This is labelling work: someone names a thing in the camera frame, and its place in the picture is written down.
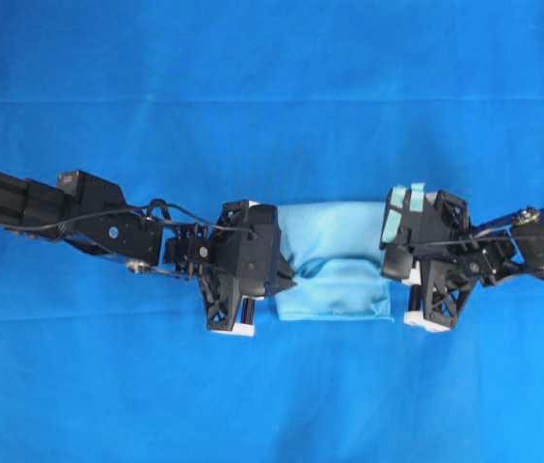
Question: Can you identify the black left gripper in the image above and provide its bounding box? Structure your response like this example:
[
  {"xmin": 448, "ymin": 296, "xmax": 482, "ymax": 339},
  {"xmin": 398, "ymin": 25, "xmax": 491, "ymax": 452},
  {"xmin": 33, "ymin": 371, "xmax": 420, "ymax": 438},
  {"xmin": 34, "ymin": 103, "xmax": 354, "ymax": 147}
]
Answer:
[{"xmin": 163, "ymin": 201, "xmax": 296, "ymax": 337}]

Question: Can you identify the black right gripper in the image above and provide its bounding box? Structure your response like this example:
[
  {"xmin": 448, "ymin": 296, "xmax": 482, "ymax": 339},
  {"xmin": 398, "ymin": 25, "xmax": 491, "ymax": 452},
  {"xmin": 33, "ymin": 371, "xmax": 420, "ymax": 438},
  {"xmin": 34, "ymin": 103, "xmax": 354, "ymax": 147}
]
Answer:
[{"xmin": 403, "ymin": 190, "xmax": 523, "ymax": 333}]

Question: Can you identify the light blue towel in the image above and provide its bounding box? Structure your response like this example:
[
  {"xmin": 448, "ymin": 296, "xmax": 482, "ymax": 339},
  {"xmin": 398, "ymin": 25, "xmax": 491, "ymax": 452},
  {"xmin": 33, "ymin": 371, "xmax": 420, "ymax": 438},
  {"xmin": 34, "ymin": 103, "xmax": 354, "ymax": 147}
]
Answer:
[{"xmin": 275, "ymin": 202, "xmax": 393, "ymax": 321}]

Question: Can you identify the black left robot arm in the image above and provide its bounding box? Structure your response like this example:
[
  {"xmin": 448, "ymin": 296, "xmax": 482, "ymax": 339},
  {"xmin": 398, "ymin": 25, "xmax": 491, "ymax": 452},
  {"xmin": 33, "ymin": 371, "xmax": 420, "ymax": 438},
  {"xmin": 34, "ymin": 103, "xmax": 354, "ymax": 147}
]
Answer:
[{"xmin": 0, "ymin": 170, "xmax": 296, "ymax": 337}]

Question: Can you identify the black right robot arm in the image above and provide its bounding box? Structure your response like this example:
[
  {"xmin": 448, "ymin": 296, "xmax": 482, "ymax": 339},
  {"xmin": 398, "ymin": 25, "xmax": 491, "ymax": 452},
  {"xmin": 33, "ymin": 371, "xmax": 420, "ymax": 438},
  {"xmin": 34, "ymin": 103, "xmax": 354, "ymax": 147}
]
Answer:
[{"xmin": 386, "ymin": 190, "xmax": 544, "ymax": 333}]

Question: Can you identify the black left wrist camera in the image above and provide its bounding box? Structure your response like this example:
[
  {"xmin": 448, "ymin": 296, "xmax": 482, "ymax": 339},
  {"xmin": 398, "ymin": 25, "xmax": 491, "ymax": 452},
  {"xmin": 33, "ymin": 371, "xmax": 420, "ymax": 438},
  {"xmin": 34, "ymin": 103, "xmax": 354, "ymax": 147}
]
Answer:
[{"xmin": 235, "ymin": 201, "xmax": 281, "ymax": 298}]

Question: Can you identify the taped black right wrist camera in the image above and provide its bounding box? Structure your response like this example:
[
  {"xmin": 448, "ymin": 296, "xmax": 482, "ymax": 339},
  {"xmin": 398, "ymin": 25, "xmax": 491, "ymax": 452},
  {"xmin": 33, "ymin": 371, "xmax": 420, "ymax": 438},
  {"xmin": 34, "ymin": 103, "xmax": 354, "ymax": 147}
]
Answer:
[{"xmin": 380, "ymin": 182, "xmax": 426, "ymax": 286}]

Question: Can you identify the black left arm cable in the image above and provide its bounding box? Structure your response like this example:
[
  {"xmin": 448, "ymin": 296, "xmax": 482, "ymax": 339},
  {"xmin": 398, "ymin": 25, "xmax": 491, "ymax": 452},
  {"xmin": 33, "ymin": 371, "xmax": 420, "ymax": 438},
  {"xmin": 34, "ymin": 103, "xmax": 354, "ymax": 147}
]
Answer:
[{"xmin": 0, "ymin": 198, "xmax": 257, "ymax": 242}]

